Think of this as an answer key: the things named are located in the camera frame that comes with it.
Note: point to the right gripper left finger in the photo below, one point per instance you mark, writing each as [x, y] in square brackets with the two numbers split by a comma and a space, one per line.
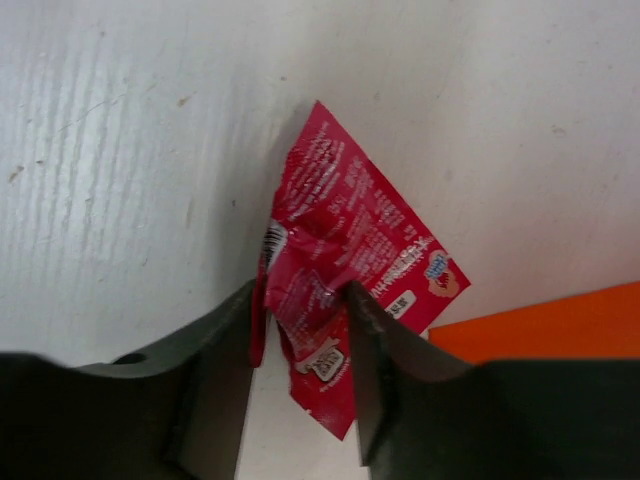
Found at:
[174, 409]

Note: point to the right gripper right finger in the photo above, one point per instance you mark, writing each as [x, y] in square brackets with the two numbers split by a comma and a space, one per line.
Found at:
[423, 413]

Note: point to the red candy packet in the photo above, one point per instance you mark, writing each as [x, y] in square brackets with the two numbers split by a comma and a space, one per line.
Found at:
[336, 219]

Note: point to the orange paper bag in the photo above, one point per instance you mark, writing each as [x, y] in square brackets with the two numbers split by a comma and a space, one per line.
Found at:
[602, 324]

